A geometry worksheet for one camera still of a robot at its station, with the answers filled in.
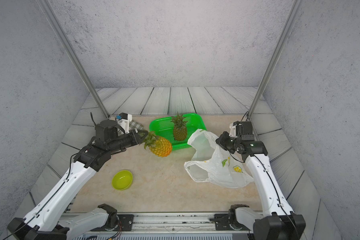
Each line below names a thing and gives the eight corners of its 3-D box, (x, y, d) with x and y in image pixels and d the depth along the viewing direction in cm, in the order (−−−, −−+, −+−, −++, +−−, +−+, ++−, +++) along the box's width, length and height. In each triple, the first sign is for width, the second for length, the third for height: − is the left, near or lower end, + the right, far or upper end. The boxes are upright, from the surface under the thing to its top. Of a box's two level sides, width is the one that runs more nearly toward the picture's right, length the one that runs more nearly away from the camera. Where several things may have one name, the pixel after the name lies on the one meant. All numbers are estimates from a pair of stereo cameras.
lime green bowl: (113, 190, 85) (109, 187, 81) (117, 174, 91) (114, 170, 88) (131, 190, 85) (128, 186, 81) (134, 173, 91) (132, 170, 88)
